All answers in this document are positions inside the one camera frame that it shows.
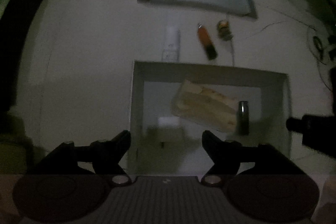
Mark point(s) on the beige tissue pack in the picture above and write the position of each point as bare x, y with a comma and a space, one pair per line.
204, 104

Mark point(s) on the small toy figure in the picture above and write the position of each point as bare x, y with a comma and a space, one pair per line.
223, 29

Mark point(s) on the orange and black tool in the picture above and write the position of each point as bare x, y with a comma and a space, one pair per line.
207, 41

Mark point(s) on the white cardboard box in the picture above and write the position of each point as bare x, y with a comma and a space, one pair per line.
210, 74

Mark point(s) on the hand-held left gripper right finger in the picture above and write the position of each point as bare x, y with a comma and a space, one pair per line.
210, 143

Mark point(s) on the white cube charger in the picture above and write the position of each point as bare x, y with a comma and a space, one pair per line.
168, 123

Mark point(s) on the dark wooden furniture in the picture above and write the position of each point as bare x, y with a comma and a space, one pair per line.
15, 37

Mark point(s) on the black rectangular bar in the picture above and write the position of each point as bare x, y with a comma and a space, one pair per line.
243, 117

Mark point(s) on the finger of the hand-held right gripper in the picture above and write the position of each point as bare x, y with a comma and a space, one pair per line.
295, 124

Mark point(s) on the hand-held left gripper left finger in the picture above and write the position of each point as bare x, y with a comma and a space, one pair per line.
122, 140

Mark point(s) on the white cylindrical device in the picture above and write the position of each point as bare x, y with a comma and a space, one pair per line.
171, 43

